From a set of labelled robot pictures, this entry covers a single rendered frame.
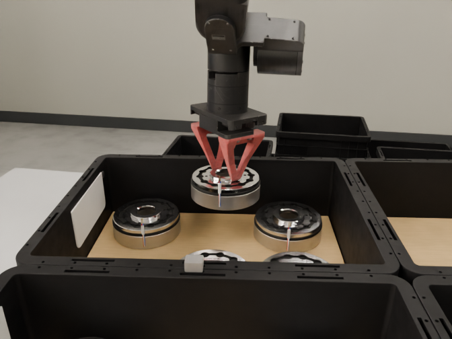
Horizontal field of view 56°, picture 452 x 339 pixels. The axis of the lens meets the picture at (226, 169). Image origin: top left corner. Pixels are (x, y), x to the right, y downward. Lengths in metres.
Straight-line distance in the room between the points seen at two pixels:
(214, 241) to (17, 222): 0.54
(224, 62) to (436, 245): 0.41
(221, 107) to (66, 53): 3.37
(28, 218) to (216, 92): 0.63
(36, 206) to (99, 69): 2.77
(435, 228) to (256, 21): 0.44
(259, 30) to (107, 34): 3.20
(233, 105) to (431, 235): 0.38
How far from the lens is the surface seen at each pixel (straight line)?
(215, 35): 0.52
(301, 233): 0.63
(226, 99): 0.57
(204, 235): 0.67
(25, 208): 1.12
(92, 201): 0.66
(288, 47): 0.55
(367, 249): 0.53
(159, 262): 0.45
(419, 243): 0.72
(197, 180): 0.62
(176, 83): 3.58
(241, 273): 0.43
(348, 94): 3.47
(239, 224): 0.70
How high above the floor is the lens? 1.19
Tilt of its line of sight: 24 degrees down
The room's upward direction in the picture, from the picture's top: straight up
